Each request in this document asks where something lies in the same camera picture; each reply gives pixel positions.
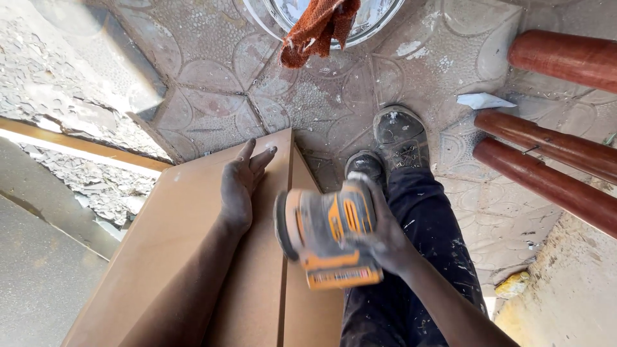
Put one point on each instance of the person's right hand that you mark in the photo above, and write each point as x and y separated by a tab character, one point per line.
385	234

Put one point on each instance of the person's left hand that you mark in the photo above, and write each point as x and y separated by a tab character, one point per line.
237	185

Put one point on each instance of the orange and grey orbital sander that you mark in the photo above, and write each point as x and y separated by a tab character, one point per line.
324	231

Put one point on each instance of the brown fibreboard panel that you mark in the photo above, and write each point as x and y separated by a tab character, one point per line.
193	270

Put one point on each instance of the dark paint-spattered trousers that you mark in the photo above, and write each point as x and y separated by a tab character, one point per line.
424	270

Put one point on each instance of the black dusty work shoe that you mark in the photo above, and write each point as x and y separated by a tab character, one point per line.
400	135
365	166

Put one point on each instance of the yellow crumpled wrapper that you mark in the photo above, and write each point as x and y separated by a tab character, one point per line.
512	284

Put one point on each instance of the crumpled white paper scrap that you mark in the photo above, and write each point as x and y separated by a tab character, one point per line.
482	100

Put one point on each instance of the orange-brown rag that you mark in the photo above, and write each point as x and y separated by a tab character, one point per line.
315	30

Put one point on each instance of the grey board with wooden edge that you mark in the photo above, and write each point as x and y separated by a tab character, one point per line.
53	241

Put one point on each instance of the red-brown wooden post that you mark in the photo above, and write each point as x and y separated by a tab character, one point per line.
544	183
544	139
564	59

